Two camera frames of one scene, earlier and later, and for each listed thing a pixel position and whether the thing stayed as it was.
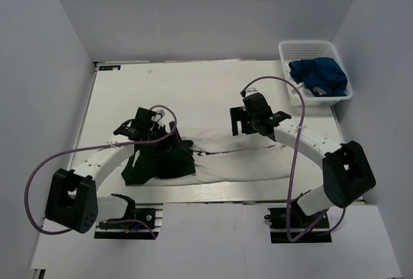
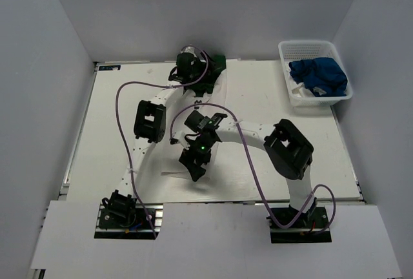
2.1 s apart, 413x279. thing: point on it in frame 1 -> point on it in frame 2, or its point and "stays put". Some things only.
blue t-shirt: x=322 y=73 stays put
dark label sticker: x=109 y=67 stays put
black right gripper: x=237 y=114 -> x=189 y=160
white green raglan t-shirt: x=213 y=157 -> x=197 y=123
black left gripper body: x=155 y=131 -> x=198 y=68
